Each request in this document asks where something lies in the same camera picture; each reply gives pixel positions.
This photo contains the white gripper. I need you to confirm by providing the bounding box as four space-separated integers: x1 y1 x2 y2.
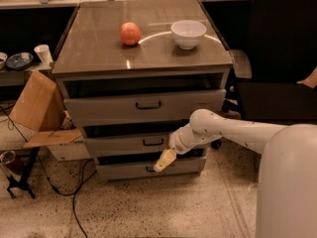
154 124 222 172

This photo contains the grey drawer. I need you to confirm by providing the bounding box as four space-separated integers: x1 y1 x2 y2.
96 157 206 180
64 89 225 127
85 132 169 158

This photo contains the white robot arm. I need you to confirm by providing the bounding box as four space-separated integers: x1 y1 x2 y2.
154 109 317 238

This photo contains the grey drawer cabinet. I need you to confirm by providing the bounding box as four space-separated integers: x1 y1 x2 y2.
53 0 232 167

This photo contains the red apple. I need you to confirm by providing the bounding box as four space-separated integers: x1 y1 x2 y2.
119 22 141 46

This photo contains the brown cardboard box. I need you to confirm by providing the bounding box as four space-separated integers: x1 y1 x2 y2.
9 70 81 148

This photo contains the black stand with cup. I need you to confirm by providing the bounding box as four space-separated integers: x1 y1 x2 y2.
0 148 40 198

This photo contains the white paper cup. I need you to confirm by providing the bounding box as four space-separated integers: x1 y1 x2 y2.
34 45 53 64

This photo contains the black office chair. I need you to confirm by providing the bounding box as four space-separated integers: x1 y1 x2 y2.
223 0 317 152

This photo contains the dark blue plate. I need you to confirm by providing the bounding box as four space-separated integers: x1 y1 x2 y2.
6 53 34 71

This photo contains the white bowl at left edge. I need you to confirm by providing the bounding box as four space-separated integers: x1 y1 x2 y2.
0 52 8 70

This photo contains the black floor cable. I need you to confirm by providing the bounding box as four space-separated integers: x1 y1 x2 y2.
0 103 98 238

